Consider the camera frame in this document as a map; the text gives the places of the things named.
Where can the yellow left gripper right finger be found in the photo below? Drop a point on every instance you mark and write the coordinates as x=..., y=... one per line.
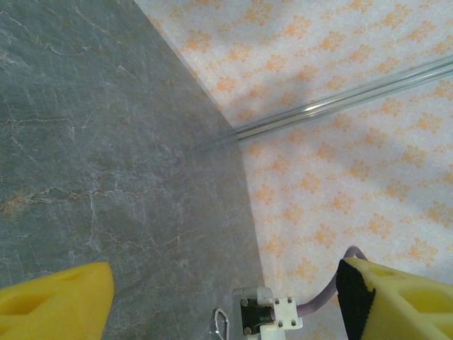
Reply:
x=400, y=308

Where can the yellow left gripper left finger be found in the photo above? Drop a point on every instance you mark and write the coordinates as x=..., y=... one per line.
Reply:
x=53, y=304

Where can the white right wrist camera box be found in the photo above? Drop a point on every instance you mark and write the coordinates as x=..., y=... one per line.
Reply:
x=286, y=313

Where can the aluminium corner frame post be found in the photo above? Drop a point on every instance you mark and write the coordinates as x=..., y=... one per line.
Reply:
x=318, y=106

